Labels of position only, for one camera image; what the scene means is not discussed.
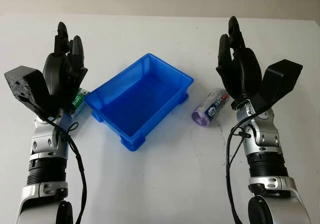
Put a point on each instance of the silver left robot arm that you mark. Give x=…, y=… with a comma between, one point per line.
x=45, y=139

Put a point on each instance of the green white toothpaste box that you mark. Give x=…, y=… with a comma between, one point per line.
x=80, y=100

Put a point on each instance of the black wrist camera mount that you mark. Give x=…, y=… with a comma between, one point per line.
x=280, y=76
x=27, y=84

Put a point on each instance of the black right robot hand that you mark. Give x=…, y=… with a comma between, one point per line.
x=242, y=71

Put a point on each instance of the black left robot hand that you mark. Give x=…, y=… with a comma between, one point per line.
x=58, y=71

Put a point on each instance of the blue plastic tray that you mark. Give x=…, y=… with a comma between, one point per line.
x=140, y=96

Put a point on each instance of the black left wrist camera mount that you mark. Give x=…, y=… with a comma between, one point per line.
x=27, y=84

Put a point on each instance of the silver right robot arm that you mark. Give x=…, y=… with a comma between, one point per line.
x=265, y=139

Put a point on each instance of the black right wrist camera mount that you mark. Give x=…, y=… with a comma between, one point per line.
x=280, y=76

